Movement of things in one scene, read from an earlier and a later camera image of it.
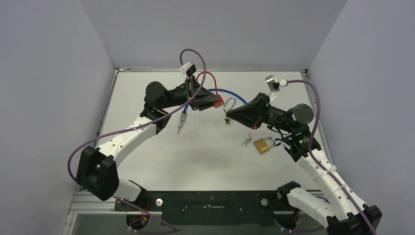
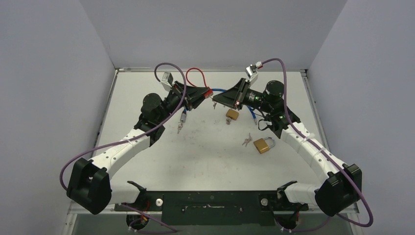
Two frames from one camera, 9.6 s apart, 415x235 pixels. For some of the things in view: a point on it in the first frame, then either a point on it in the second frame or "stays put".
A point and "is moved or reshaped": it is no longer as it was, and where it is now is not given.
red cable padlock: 219,103 is moved or reshaped
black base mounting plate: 207,208 stays put
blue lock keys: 179,128 stays put
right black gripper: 262,110 to 241,93
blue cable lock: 183,113 stays put
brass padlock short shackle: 261,145 stays put
